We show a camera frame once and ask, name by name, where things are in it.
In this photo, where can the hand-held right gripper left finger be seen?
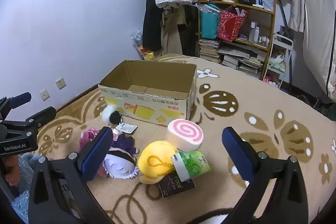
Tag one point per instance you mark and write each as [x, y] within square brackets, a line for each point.
[95, 153]

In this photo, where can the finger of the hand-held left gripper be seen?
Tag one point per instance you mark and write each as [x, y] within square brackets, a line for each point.
[44, 112]
[21, 97]

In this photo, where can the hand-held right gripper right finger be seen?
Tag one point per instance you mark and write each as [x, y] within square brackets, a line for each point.
[237, 153]

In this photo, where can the pink plush doll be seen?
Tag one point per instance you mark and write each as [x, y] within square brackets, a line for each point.
[89, 136]

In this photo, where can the purple plush doll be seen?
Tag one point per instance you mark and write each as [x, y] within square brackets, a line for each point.
[120, 166]

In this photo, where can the green tissue packet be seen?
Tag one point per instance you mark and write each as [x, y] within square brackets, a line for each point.
[197, 163]

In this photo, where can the yellow plush toy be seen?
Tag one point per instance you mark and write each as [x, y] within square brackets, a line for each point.
[152, 158]

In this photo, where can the pink swirl roll plush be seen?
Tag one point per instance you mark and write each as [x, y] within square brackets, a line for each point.
[183, 132]

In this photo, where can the cardboard box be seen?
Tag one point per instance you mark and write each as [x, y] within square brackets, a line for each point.
[147, 106]

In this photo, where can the dark brown tissue packet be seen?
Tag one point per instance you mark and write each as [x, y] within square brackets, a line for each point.
[173, 187]

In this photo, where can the pale green soft items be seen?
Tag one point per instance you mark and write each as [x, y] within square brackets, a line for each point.
[277, 62]

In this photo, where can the person's left hand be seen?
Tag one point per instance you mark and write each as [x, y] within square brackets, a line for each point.
[11, 169]

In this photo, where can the beige patterned blanket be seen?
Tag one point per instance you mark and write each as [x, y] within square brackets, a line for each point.
[236, 98]

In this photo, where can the pink bottles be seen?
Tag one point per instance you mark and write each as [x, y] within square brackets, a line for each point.
[271, 81]

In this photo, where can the pile of books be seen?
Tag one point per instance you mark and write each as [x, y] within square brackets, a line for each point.
[210, 52]

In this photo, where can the white metal cart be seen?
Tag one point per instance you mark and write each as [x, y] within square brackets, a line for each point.
[282, 40]

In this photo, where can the row of toiletry bottles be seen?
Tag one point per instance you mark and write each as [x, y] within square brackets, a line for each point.
[253, 32]

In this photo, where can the dark hanging garment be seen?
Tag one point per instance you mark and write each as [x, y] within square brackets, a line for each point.
[190, 35]

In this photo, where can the red patterned bag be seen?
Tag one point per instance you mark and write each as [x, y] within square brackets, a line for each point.
[231, 26]

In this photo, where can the teal bag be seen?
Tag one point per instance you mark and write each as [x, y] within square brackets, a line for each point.
[210, 24]

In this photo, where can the beige hanging coat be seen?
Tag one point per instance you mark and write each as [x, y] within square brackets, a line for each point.
[170, 35]

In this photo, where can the black hanging coat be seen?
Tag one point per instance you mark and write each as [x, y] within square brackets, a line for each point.
[152, 24]

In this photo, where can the wooden shelf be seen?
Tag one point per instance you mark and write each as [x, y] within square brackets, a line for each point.
[260, 9]

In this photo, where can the blue pole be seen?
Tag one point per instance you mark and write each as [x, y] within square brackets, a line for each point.
[283, 12]

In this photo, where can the white fabric wardrobe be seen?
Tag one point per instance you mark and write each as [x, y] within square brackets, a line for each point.
[320, 29]

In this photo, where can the white wall socket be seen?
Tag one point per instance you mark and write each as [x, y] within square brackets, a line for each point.
[45, 95]
[60, 83]

